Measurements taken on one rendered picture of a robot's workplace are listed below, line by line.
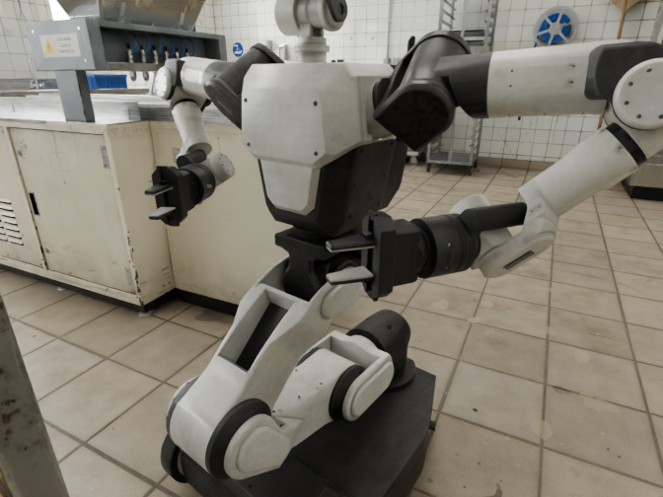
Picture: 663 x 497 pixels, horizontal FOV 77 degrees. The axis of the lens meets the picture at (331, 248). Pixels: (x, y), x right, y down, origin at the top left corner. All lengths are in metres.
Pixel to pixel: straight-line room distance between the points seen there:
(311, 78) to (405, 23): 5.01
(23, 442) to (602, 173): 0.65
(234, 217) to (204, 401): 1.01
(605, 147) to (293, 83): 0.46
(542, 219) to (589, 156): 0.10
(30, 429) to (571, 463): 1.33
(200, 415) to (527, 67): 0.73
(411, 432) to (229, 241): 1.02
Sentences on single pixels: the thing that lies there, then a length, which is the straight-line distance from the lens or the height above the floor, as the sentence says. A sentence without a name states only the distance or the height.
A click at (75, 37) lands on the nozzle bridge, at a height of 1.12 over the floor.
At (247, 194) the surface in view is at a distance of 1.63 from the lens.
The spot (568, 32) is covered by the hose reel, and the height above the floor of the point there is 1.41.
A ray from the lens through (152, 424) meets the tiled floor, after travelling 1.52.
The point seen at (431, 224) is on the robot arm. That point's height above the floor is 0.81.
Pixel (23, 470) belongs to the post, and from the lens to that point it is 0.38.
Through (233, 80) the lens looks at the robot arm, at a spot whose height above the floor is 0.99.
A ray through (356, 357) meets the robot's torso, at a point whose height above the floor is 0.30.
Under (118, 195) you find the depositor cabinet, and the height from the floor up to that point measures 0.57.
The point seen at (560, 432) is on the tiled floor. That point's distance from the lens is 1.55.
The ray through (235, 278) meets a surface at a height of 0.21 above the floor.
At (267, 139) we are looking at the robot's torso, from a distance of 0.78.
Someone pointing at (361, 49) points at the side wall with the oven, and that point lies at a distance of 5.88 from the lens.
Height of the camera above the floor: 1.00
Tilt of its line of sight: 22 degrees down
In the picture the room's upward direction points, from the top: straight up
